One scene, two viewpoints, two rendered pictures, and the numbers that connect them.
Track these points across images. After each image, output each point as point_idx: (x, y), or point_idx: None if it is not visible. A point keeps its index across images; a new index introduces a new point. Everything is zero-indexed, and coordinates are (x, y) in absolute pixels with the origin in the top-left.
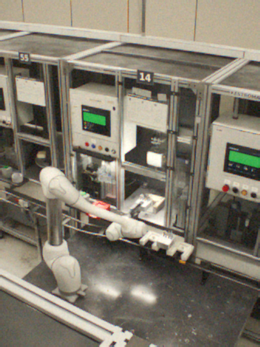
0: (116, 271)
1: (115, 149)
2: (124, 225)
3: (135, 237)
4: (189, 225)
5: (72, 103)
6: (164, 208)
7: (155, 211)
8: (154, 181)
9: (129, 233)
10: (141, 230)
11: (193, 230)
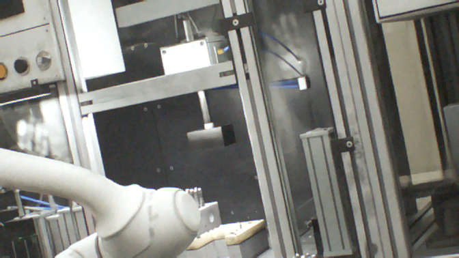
0: None
1: (48, 48)
2: (100, 198)
3: (160, 251)
4: (370, 218)
5: None
6: (271, 252)
7: (238, 256)
8: (221, 209)
9: (128, 233)
10: (172, 206)
11: (391, 236)
